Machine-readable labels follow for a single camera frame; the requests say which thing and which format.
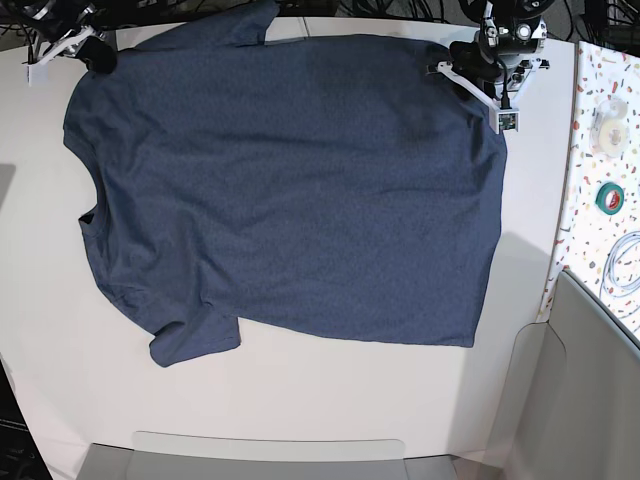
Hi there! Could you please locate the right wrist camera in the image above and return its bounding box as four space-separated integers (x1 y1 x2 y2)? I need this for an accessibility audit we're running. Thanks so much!
25 64 48 87

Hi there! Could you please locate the grey tray bottom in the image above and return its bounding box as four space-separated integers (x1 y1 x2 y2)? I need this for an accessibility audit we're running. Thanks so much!
78 431 475 479

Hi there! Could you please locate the confetti patterned side cloth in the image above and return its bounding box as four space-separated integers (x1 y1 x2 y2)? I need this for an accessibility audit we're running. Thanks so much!
538 42 639 335

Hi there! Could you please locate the white coiled cable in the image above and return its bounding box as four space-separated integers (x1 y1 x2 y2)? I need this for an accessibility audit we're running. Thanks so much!
597 230 640 304

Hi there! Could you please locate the grey bin right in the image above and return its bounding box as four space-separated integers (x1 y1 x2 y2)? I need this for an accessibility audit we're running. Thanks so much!
502 272 639 479

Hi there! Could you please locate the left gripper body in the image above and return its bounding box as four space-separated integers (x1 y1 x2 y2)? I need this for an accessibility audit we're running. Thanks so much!
427 42 550 113

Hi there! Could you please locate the clear tape roll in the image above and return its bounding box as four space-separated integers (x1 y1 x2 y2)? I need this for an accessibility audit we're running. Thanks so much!
590 96 631 159

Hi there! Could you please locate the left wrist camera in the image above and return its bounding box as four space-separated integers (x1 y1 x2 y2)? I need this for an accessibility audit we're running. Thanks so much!
489 107 520 134

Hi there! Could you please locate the navy blue t-shirt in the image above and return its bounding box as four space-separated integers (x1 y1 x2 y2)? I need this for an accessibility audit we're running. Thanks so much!
63 1 507 367

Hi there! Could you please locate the green tape roll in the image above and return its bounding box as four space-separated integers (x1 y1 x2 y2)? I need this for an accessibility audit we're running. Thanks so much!
595 182 624 216

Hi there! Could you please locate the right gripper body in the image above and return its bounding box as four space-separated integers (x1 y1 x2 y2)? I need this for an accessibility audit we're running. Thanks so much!
23 26 117 74

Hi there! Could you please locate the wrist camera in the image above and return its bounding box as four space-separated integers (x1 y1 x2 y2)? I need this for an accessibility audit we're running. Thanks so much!
489 107 520 134
25 64 48 87

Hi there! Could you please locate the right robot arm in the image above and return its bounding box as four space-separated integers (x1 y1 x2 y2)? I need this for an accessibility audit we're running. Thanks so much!
1 0 117 86

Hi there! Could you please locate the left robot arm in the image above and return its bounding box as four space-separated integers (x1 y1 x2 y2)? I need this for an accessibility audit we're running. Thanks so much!
427 0 552 134

